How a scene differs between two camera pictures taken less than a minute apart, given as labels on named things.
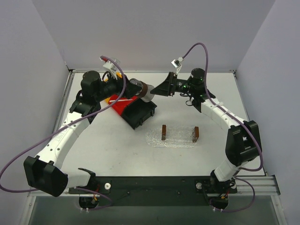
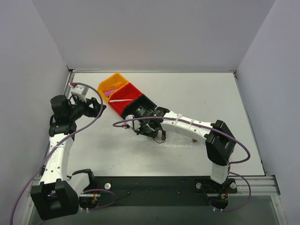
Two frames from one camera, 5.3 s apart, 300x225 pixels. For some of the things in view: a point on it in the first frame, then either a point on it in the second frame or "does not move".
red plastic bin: (120, 106) does not move
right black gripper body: (171, 84) → (142, 129)
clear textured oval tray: (176, 138) does not move
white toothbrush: (111, 101) does not move
